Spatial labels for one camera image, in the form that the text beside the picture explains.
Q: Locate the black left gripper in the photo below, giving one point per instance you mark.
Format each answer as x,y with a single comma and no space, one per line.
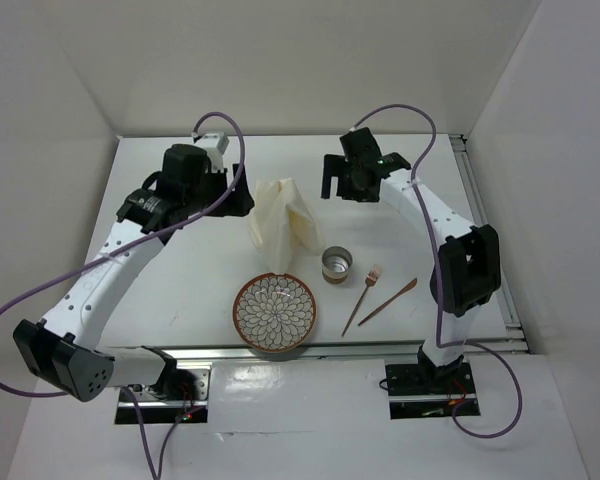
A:
238,202

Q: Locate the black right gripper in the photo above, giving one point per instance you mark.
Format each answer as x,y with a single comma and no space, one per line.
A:
333,167

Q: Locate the cream cloth placemat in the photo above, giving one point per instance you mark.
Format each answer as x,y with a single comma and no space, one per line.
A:
280,222

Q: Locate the metal cup with cork base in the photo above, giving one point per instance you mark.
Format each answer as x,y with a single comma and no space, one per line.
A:
336,263

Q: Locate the patterned ceramic plate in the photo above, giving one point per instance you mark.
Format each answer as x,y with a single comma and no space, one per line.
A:
274,313

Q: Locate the copper fork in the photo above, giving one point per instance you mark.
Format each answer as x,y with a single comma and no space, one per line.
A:
370,280

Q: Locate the copper knife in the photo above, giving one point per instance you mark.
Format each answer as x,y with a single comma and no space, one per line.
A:
408,287

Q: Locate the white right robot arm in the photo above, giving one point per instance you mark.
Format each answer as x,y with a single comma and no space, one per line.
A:
458,295

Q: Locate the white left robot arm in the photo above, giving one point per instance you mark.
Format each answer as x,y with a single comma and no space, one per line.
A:
62,348

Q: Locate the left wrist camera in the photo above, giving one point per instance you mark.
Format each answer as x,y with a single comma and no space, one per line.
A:
215,144

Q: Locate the aluminium right side rail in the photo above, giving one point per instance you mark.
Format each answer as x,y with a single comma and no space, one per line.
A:
488,263

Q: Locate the aluminium rail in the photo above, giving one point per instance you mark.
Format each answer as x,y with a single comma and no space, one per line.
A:
304,352
488,263

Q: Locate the aluminium front rail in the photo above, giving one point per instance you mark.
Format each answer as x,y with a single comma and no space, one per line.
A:
304,352

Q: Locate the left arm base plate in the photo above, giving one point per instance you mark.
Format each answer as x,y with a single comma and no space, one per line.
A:
188,398

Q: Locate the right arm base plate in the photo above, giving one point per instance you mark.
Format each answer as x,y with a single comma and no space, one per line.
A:
410,396

